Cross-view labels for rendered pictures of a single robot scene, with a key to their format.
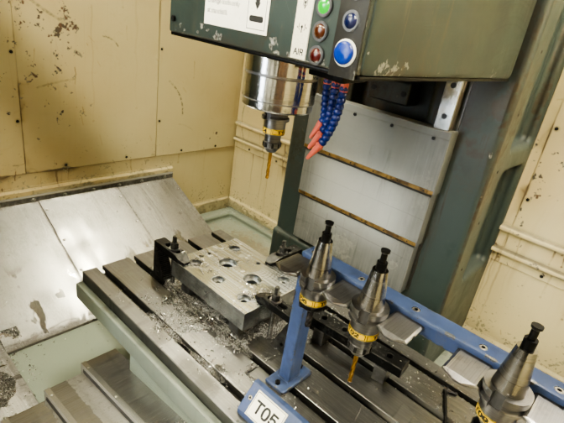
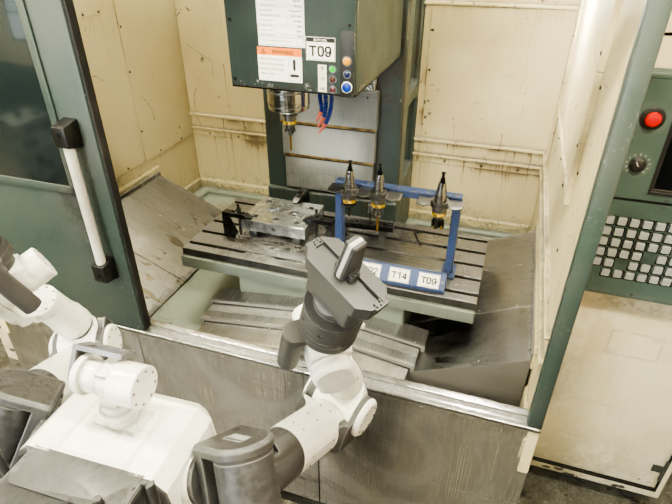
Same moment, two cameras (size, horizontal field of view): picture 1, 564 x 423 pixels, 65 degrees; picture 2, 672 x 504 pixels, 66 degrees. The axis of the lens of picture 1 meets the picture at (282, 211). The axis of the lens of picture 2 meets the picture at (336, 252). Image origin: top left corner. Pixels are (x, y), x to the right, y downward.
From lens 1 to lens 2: 1.16 m
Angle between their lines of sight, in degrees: 20
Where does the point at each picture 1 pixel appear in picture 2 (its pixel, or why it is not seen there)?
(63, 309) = (158, 285)
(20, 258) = not seen: hidden behind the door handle
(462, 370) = (423, 201)
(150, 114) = (134, 128)
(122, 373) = (238, 294)
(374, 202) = (340, 146)
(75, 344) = (183, 301)
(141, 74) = (121, 97)
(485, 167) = (399, 107)
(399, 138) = (346, 102)
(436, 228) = (382, 151)
